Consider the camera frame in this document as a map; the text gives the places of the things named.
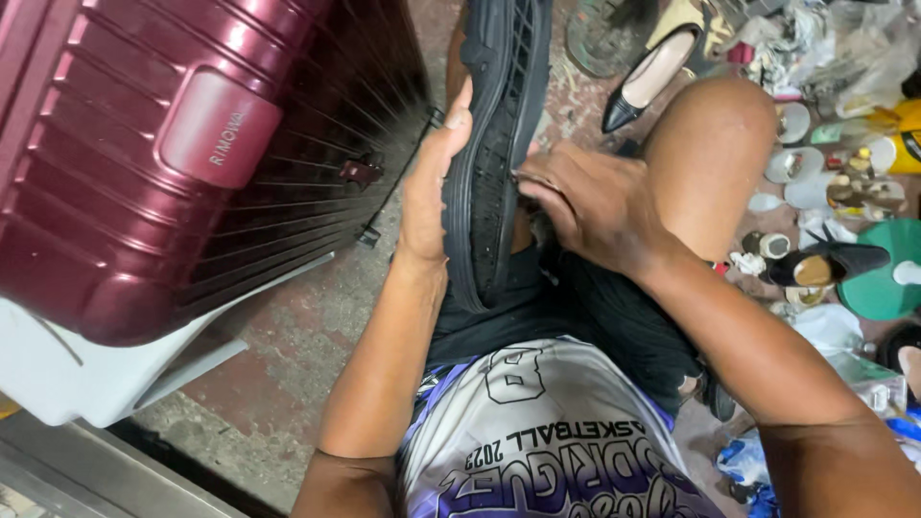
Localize person's right hand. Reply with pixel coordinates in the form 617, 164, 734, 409
513, 140, 682, 283

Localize person's left hand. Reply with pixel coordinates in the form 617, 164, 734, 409
397, 75, 476, 271

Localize black rubber-soled shoe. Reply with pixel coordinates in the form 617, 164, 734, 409
440, 0, 555, 315

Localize black shorts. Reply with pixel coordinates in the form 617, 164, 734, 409
425, 241, 705, 418

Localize black pump with beige insole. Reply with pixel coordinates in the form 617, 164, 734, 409
601, 22, 708, 135

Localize person's right leg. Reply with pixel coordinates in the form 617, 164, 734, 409
642, 77, 779, 264

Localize small round tin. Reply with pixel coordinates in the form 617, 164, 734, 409
741, 231, 791, 260

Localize white round plastic lid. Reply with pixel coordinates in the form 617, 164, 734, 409
764, 147, 826, 185

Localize white purple basketball jersey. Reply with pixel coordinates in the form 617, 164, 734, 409
397, 336, 709, 518

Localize small white round cap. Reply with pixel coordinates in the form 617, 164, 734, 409
775, 102, 813, 145

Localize black sandal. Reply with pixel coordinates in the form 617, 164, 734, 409
676, 368, 739, 425

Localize black high heel shoe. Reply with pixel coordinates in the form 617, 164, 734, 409
763, 223, 893, 289

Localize cluster of small jars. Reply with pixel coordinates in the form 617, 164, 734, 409
825, 147, 909, 222

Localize white crumpled plastic bag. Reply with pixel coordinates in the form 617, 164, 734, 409
790, 302, 866, 355

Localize heap of clear plastic bags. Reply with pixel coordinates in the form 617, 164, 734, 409
720, 0, 921, 120

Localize blue plastic bag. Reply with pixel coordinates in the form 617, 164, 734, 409
715, 430, 784, 518

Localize green round plastic lid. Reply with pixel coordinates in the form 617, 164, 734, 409
838, 219, 921, 322

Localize yellow plastic bottle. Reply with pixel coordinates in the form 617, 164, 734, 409
865, 99, 921, 175

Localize maroon ribbed hard suitcase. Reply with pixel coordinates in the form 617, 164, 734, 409
0, 0, 445, 348

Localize grey metal ledge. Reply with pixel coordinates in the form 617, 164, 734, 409
0, 410, 249, 518

